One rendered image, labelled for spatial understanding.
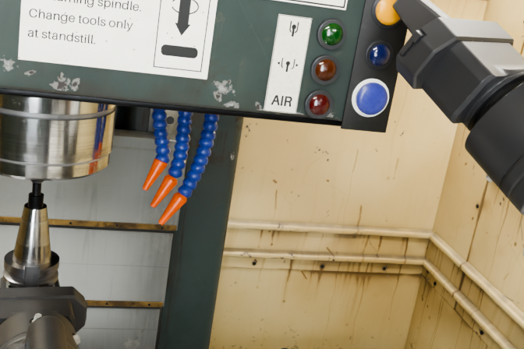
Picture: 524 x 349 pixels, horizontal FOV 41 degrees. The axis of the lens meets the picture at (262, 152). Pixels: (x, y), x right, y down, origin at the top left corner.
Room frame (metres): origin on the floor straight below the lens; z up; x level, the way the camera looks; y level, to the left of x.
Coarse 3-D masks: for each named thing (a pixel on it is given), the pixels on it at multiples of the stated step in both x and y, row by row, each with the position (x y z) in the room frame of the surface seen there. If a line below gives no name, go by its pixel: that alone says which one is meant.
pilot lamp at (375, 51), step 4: (380, 44) 0.64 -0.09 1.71; (376, 48) 0.63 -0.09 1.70; (380, 48) 0.63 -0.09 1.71; (384, 48) 0.64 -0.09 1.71; (372, 52) 0.63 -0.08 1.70; (376, 52) 0.63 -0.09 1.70; (380, 52) 0.63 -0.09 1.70; (384, 52) 0.64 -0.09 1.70; (388, 52) 0.64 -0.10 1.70; (372, 56) 0.63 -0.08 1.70; (376, 56) 0.63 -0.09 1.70; (380, 56) 0.63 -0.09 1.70; (384, 56) 0.64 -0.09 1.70; (388, 56) 0.64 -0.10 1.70; (372, 60) 0.63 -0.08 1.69; (376, 60) 0.63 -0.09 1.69; (380, 60) 0.63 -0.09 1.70; (384, 60) 0.64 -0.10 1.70; (376, 64) 0.64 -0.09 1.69; (380, 64) 0.64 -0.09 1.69
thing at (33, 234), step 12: (24, 204) 0.76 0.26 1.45; (24, 216) 0.75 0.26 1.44; (36, 216) 0.75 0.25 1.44; (24, 228) 0.75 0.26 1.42; (36, 228) 0.75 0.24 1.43; (48, 228) 0.76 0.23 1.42; (24, 240) 0.74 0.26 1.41; (36, 240) 0.74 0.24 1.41; (48, 240) 0.76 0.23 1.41; (24, 252) 0.74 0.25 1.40; (36, 252) 0.74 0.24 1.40; (48, 252) 0.76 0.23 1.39; (24, 264) 0.74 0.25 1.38; (36, 264) 0.74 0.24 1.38
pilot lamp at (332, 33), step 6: (330, 24) 0.62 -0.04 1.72; (336, 24) 0.62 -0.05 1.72; (324, 30) 0.62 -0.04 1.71; (330, 30) 0.62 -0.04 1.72; (336, 30) 0.62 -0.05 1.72; (342, 30) 0.63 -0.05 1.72; (324, 36) 0.62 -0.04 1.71; (330, 36) 0.62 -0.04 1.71; (336, 36) 0.62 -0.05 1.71; (342, 36) 0.63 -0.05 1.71; (324, 42) 0.62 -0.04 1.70; (330, 42) 0.62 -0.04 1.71; (336, 42) 0.62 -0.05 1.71
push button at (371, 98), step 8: (360, 88) 0.63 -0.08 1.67; (368, 88) 0.63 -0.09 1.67; (376, 88) 0.63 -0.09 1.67; (384, 88) 0.64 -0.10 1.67; (360, 96) 0.63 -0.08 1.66; (368, 96) 0.63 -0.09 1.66; (376, 96) 0.63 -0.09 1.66; (384, 96) 0.64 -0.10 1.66; (360, 104) 0.63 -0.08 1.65; (368, 104) 0.63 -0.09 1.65; (376, 104) 0.63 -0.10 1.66; (384, 104) 0.64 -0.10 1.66; (368, 112) 0.63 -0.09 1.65; (376, 112) 0.63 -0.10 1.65
